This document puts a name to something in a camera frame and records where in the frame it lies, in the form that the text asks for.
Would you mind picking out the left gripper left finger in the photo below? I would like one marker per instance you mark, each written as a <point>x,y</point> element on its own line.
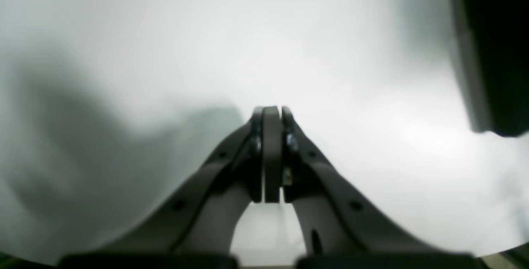
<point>194,228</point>

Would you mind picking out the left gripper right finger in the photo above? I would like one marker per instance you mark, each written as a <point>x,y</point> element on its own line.
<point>341,227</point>

